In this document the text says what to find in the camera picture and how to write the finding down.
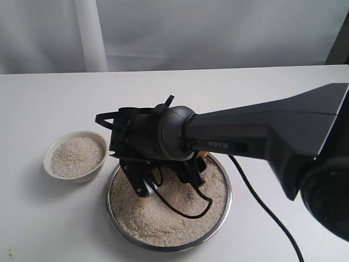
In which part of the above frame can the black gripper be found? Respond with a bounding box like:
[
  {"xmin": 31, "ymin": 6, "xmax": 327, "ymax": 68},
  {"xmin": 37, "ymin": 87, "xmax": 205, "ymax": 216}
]
[{"xmin": 95, "ymin": 95, "xmax": 207, "ymax": 187}]

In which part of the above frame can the brown wooden cup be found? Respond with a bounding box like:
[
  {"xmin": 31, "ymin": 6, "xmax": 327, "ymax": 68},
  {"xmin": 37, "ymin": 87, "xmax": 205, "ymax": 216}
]
[{"xmin": 197, "ymin": 151, "xmax": 209, "ymax": 158}]

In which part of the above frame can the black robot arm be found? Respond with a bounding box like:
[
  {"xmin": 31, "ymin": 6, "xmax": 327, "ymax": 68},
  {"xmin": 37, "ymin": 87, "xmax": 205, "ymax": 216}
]
[{"xmin": 95, "ymin": 83, "xmax": 348, "ymax": 240}]

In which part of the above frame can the steel pan of rice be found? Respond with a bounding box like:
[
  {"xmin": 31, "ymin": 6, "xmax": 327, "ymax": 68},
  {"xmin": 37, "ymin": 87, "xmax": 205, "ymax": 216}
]
[{"xmin": 105, "ymin": 154, "xmax": 232, "ymax": 253}]

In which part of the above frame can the white ceramic bowl with rice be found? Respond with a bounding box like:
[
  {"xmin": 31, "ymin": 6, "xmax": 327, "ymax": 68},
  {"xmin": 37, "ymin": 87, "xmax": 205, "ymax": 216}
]
[{"xmin": 43, "ymin": 131, "xmax": 108, "ymax": 183}]

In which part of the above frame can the grey backdrop sheet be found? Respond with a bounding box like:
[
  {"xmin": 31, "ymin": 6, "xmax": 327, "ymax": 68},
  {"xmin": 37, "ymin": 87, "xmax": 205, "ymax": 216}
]
[{"xmin": 1, "ymin": 1, "xmax": 348, "ymax": 74}]

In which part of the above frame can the white roll post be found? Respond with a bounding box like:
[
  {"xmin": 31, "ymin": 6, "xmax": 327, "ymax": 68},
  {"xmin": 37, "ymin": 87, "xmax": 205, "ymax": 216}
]
[{"xmin": 74, "ymin": 0, "xmax": 108, "ymax": 72}]

